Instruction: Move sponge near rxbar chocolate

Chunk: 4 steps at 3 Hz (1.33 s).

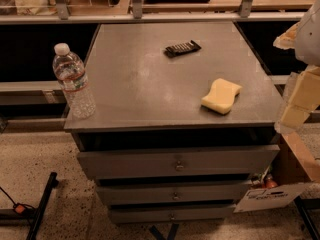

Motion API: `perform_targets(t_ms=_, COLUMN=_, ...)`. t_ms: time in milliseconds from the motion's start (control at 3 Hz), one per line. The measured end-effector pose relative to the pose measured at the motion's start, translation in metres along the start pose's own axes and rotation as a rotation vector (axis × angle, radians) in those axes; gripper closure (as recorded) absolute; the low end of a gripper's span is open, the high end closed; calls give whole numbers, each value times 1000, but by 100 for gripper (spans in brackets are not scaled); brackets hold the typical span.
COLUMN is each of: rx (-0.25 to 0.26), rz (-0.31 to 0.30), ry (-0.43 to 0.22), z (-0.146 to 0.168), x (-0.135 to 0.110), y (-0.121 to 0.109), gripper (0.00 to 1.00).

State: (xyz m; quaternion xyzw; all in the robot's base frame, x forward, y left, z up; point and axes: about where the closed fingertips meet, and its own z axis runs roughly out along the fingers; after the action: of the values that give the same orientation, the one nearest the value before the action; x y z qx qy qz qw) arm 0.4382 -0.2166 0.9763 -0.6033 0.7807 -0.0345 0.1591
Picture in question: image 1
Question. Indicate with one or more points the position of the grey drawer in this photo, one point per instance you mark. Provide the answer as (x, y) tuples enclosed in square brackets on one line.
[(145, 163), (172, 192), (171, 214)]

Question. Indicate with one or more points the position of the yellow sponge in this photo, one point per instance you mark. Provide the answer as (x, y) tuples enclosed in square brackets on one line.
[(221, 96)]

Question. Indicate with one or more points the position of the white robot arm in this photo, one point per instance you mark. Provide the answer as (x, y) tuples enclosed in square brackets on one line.
[(304, 37)]

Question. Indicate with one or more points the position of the bottom grey drawer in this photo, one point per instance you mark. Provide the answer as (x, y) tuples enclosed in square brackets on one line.
[(171, 214)]

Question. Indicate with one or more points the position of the cardboard box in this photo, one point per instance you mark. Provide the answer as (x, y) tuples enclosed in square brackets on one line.
[(294, 169)]

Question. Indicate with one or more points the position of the orange cable clip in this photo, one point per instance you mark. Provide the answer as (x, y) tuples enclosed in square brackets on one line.
[(19, 208)]

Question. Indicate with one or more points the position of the top grey drawer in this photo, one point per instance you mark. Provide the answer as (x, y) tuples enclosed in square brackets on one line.
[(145, 163)]

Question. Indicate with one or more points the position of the black metal stand leg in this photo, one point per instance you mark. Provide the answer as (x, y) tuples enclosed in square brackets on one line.
[(39, 213)]

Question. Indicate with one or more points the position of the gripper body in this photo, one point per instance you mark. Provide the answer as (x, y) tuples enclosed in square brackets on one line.
[(308, 37)]

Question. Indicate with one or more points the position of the clear plastic water bottle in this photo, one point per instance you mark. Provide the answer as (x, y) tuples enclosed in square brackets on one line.
[(70, 72)]

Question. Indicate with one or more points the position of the middle grey drawer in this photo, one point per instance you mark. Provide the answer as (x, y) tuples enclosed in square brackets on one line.
[(172, 192)]

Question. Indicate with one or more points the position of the grey drawer cabinet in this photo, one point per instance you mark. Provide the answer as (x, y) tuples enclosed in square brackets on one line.
[(146, 100)]

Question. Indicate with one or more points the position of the metal railing frame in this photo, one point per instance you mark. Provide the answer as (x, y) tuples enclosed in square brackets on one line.
[(103, 11)]

